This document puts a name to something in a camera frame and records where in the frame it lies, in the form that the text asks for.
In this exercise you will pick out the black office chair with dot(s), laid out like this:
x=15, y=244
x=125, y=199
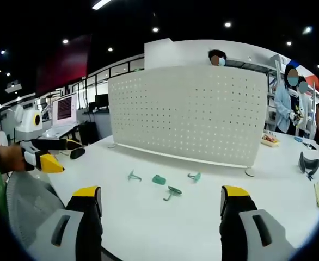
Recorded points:
x=88, y=133

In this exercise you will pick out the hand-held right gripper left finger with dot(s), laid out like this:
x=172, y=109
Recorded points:
x=79, y=225

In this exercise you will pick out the grey mesh chair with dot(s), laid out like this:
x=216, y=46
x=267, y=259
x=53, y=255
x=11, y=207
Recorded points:
x=29, y=201

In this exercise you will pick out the person's left hand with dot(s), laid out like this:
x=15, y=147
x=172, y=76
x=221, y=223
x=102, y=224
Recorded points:
x=11, y=160

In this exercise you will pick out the black grey headset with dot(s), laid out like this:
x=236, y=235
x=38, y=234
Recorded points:
x=310, y=164

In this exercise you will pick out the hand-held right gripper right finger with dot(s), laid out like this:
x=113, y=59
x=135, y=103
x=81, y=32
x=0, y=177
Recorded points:
x=238, y=225

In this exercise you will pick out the green hook assembly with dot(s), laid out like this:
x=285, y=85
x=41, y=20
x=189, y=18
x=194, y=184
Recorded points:
x=174, y=191
x=195, y=176
x=133, y=176

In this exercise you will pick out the white perforated mounting plate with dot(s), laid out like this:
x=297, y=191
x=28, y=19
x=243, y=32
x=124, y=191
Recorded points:
x=186, y=114

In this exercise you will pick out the metal storage shelf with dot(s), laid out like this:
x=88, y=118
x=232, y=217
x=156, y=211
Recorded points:
x=275, y=70

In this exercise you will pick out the ceiling projector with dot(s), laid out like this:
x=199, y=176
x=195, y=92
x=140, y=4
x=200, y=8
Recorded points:
x=13, y=86

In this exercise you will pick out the green hook assembly block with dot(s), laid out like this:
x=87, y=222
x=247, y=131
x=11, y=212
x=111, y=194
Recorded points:
x=159, y=180

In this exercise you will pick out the black oval case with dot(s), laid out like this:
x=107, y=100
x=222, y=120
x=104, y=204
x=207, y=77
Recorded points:
x=77, y=154

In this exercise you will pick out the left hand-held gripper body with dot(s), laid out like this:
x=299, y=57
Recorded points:
x=26, y=122

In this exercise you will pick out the tray of small parts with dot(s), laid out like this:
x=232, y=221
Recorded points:
x=269, y=140

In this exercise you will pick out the white framed computer monitor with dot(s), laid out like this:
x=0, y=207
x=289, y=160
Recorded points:
x=64, y=110

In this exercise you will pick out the small teal tool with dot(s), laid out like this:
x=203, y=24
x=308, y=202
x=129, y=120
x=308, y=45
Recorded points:
x=298, y=139

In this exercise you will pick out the black computer monitor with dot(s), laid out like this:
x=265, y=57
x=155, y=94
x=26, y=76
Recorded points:
x=102, y=102

